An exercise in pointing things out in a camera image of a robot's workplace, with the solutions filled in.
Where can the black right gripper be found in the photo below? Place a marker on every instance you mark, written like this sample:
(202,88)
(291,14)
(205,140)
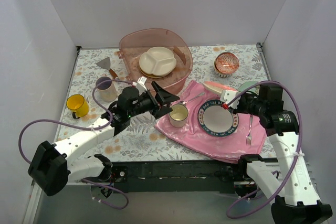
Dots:
(241,104)

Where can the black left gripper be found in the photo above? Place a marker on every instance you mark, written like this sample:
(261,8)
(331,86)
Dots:
(156,102)

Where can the cream and yellow floral plate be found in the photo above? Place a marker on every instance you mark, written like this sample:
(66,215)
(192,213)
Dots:
(152,75)

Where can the pink plate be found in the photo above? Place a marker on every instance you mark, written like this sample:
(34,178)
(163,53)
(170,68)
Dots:
(216,88)

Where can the cream divided plate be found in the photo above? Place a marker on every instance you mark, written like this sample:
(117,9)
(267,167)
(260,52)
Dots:
(157,61)

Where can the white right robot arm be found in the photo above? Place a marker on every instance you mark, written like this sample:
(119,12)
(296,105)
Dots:
(294,200)

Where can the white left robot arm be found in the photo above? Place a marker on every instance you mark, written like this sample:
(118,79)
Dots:
(54,165)

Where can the pink translucent plastic bin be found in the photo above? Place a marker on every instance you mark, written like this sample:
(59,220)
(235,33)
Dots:
(133,45)

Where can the light green plate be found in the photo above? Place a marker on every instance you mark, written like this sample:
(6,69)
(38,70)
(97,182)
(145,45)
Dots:
(249,84)

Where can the cream enamel mug black rim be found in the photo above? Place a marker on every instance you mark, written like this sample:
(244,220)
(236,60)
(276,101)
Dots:
(178,115)

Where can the silver fork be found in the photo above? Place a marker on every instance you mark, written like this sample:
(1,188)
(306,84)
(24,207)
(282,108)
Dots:
(248,137)

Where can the pink satin cloth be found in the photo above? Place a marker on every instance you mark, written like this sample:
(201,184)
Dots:
(227,149)

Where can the green rimmed white plate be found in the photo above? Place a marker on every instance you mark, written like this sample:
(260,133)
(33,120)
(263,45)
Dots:
(216,120)

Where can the silver spoon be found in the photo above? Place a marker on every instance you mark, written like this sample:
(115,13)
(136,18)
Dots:
(197,96)

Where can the red patterned bowl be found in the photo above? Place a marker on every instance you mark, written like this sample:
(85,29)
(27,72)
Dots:
(226,59)

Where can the beige cup purple interior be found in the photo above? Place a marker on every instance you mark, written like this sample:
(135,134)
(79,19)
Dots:
(106,89)

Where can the yellow enamel mug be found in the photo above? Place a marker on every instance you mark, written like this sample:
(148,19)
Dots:
(78,105)

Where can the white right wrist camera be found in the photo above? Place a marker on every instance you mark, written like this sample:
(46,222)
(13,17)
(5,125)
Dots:
(228,96)

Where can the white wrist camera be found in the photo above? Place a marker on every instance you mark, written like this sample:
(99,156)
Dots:
(141,83)
(228,96)

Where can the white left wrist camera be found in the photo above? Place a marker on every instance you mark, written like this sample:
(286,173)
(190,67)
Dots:
(141,83)

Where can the metal spatula wooden handle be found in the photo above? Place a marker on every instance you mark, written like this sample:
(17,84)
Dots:
(106,64)

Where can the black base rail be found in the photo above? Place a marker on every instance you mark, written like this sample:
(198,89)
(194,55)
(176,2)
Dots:
(173,176)

